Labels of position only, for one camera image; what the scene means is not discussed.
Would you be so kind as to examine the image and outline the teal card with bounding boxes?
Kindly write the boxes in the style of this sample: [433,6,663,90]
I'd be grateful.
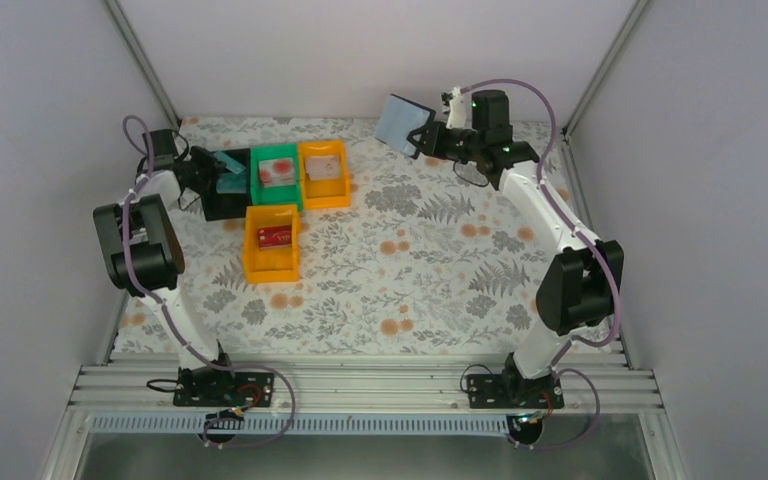
[214,151,247,176]
[215,174,248,195]

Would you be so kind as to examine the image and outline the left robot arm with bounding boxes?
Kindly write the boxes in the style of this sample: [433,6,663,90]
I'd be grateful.
[92,128,234,389]

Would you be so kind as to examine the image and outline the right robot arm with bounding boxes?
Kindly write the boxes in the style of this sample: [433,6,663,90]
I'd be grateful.
[394,90,624,387]

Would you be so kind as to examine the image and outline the red patterned card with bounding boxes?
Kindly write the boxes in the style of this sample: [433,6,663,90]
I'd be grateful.
[258,157,296,188]

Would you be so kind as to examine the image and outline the red VIP card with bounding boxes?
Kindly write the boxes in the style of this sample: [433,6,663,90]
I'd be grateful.
[256,224,294,250]

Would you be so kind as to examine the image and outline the pale card in orange bin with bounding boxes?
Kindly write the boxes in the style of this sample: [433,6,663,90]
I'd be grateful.
[304,155,343,181]

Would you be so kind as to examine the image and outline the black storage bin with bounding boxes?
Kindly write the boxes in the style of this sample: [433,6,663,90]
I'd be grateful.
[201,148,252,222]

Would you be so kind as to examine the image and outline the green storage bin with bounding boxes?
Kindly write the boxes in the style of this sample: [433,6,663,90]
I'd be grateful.
[250,144,303,210]

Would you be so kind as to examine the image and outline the far orange storage bin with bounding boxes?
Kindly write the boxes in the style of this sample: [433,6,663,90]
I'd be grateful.
[298,140,351,210]

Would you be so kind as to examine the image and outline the orange storage bin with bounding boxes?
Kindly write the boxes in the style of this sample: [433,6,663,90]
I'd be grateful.
[242,204,301,284]
[298,140,351,210]

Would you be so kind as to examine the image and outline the floral table mat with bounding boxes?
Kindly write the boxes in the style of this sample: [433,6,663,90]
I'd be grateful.
[113,117,614,357]

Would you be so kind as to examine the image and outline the near orange storage bin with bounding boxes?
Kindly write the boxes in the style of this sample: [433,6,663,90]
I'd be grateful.
[242,204,301,284]

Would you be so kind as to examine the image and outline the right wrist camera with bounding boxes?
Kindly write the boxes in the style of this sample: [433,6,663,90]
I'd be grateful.
[441,86,468,129]

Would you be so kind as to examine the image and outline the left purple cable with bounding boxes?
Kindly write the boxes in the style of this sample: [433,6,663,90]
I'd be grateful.
[120,115,296,399]

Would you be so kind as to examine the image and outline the purple cable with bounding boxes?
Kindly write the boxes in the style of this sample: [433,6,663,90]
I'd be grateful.
[120,115,296,399]
[460,78,624,369]

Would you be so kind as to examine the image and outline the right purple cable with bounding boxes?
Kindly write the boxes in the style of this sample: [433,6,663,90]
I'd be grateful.
[460,78,624,369]

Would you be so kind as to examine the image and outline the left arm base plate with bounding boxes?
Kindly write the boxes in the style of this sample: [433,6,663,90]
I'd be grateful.
[172,369,275,408]

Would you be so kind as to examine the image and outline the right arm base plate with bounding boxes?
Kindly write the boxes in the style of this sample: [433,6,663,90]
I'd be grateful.
[465,373,565,410]

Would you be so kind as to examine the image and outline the aluminium rail frame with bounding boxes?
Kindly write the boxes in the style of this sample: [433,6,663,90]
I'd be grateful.
[68,353,664,414]

